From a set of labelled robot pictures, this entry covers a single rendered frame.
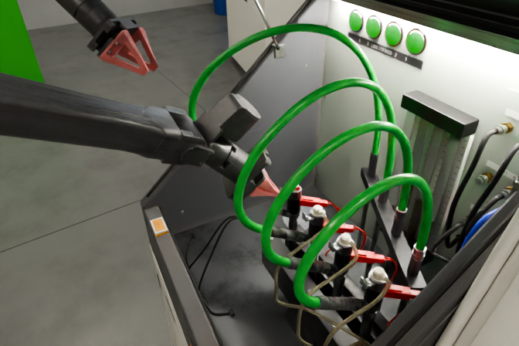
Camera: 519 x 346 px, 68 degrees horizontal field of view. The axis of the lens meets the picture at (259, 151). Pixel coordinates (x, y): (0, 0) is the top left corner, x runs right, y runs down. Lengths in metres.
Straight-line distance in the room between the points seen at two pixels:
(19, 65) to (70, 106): 3.45
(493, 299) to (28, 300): 2.07
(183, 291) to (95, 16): 0.55
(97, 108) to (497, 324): 0.52
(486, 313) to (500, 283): 0.04
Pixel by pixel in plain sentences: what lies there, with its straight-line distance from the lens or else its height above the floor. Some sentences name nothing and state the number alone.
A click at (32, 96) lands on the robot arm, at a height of 1.45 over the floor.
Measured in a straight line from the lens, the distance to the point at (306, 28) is 0.70.
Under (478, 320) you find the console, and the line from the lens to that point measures 0.56.
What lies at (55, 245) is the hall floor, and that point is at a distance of 2.52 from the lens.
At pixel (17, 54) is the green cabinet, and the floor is 0.56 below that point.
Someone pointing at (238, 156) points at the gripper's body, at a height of 1.25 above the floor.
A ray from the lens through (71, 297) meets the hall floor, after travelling 2.22.
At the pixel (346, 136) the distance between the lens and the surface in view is 0.52.
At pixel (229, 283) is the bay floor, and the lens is 1.00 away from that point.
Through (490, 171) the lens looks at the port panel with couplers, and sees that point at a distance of 0.79.
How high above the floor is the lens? 1.61
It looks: 33 degrees down
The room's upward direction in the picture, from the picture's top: 1 degrees counter-clockwise
